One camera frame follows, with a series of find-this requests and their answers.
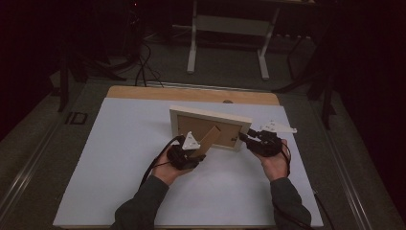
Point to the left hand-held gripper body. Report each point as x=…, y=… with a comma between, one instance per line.
x=182, y=158

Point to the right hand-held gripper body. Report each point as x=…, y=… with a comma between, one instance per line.
x=266, y=143

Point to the wooden picture frame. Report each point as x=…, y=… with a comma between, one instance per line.
x=207, y=127

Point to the person's left hand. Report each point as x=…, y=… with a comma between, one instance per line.
x=167, y=174

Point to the person's right hand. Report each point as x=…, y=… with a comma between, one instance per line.
x=274, y=166

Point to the grey round table grommet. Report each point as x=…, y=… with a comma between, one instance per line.
x=228, y=101

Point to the white table mat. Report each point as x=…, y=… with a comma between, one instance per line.
x=223, y=191

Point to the black metal stand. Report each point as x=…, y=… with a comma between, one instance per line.
x=325, y=96
x=63, y=80

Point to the black floor socket plate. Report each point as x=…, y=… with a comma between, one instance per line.
x=76, y=118

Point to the metal floor rail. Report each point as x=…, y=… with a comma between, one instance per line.
x=348, y=179
x=22, y=179

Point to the white metal desk frame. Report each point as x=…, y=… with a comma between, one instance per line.
x=230, y=25

